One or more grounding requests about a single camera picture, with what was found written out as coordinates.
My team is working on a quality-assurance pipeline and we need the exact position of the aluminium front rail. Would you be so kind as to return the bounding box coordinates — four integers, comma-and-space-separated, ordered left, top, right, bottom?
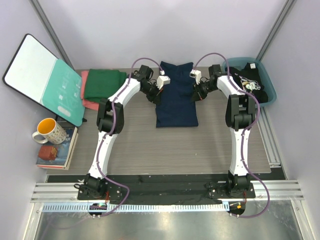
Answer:
31, 180, 304, 213

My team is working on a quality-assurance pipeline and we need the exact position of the folded green t shirt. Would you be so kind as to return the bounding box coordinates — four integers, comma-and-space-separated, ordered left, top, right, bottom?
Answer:
83, 68, 129, 109

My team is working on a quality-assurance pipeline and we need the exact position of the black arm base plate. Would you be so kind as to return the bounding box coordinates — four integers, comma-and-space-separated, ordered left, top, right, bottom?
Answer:
47, 168, 286, 194

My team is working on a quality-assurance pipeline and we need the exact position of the left aluminium frame post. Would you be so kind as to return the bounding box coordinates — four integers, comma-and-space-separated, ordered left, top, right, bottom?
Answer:
29, 0, 74, 70

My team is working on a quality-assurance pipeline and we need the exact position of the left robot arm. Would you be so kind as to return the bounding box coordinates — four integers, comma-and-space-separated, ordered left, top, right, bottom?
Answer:
74, 65, 170, 200

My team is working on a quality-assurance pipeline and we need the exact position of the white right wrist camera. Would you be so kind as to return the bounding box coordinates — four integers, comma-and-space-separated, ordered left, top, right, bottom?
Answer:
189, 69, 202, 85

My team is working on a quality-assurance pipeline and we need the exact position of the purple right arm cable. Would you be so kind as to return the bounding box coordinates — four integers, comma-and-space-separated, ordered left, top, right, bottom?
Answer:
192, 52, 271, 219

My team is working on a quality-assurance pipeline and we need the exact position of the yellow inside floral mug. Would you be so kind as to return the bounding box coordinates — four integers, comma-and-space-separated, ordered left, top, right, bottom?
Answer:
31, 118, 67, 145

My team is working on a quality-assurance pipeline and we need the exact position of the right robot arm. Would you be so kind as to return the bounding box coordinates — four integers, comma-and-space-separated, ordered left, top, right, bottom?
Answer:
190, 64, 256, 199

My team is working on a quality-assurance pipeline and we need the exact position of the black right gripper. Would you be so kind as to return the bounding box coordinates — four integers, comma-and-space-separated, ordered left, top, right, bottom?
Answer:
190, 79, 219, 102

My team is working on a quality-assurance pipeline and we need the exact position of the red small box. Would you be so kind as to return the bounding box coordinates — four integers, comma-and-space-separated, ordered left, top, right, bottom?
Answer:
38, 145, 58, 161

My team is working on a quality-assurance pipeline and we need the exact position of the navy blue t shirt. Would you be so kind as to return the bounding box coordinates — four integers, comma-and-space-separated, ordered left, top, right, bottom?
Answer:
155, 61, 199, 128

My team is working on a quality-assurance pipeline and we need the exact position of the aluminium frame post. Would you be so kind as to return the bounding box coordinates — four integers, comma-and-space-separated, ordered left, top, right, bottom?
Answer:
256, 0, 297, 62
29, 0, 74, 70

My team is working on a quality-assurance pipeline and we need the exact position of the stack of books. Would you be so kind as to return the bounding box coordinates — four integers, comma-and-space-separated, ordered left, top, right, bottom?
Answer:
36, 127, 78, 170

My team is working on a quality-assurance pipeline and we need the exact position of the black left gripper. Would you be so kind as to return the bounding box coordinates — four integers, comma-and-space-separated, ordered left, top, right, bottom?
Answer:
141, 82, 164, 106

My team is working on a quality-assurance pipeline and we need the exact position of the teal plastic bin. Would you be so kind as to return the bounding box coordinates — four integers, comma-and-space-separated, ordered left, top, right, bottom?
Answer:
222, 57, 277, 108

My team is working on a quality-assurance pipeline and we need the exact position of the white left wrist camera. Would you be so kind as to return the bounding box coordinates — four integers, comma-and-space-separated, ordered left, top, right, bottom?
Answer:
156, 70, 171, 90

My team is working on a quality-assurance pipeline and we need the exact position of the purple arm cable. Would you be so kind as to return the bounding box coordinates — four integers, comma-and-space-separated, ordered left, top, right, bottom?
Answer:
192, 52, 271, 219
96, 57, 166, 218

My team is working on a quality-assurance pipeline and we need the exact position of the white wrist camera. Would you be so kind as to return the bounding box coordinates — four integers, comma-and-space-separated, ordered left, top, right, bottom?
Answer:
189, 69, 202, 85
156, 70, 171, 90

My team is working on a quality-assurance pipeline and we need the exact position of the folded pink t shirt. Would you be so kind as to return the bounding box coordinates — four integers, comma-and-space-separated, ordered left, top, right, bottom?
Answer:
80, 69, 106, 111

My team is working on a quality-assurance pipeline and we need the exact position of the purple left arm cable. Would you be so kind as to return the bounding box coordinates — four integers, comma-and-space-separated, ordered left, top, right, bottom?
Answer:
96, 57, 166, 218

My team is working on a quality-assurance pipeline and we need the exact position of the white and teal board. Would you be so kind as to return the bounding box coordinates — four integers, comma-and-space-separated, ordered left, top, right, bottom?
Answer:
2, 34, 85, 127

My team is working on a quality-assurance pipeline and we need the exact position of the right aluminium frame post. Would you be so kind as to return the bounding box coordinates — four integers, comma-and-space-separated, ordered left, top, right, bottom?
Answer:
256, 0, 297, 62

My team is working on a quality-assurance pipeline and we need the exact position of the black printed t shirt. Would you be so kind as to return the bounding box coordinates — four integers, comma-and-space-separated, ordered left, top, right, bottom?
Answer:
229, 62, 269, 104

